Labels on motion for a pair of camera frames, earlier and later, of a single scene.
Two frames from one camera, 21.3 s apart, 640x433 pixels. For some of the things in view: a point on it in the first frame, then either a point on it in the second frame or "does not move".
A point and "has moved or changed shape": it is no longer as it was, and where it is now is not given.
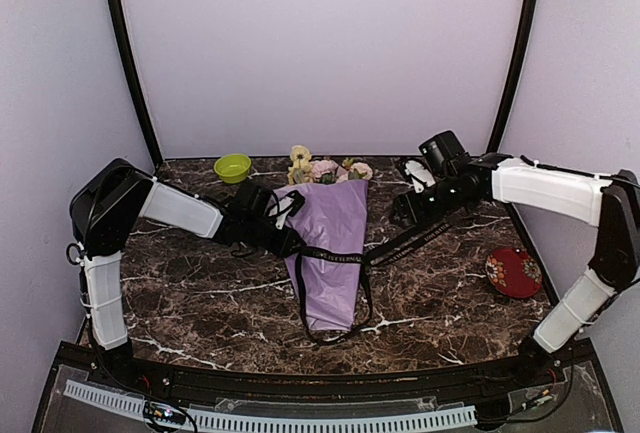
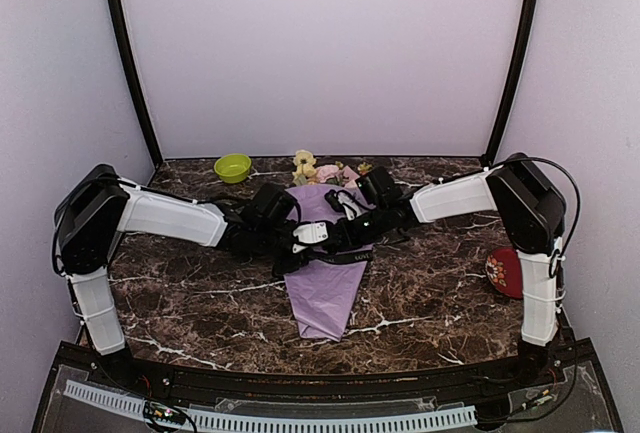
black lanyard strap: x=297 y=203 has moved or changed shape
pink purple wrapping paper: x=324 y=274 has moved or changed shape
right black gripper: x=409 y=214 -> x=348 y=239
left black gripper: x=288 y=239 -> x=283 y=266
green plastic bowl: x=232 y=167 does not move
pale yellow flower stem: x=301 y=167 has moved or changed shape
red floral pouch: x=513 y=272 does not move
